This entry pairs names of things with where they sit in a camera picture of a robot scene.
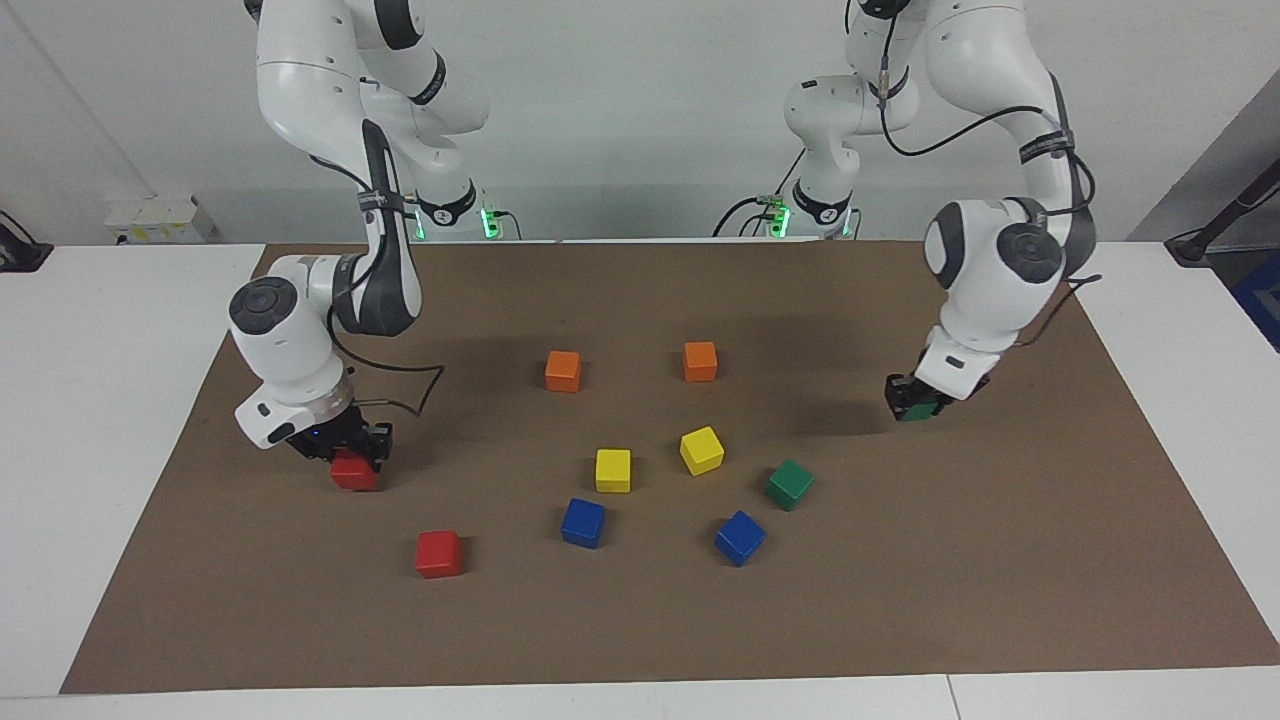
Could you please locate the blue wooden cube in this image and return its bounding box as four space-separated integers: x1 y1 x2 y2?
714 509 768 568
560 497 607 550

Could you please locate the black device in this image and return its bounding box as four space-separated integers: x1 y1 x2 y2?
0 210 53 273

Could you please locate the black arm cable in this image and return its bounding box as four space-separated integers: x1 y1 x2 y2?
305 150 447 417
845 0 1103 348

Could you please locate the black stand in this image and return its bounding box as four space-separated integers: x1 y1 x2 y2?
1165 160 1280 267

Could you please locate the red wooden cube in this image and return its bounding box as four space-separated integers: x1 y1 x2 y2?
330 450 380 493
415 530 464 580

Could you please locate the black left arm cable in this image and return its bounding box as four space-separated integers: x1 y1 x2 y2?
845 0 1103 348

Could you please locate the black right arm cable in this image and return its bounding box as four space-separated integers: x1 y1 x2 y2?
305 150 447 417

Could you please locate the blue object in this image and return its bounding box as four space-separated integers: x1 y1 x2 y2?
1232 250 1280 353

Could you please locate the brown paper table mat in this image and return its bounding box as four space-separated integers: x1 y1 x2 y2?
60 240 1280 695

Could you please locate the black base cable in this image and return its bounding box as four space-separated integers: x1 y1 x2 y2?
712 195 771 239

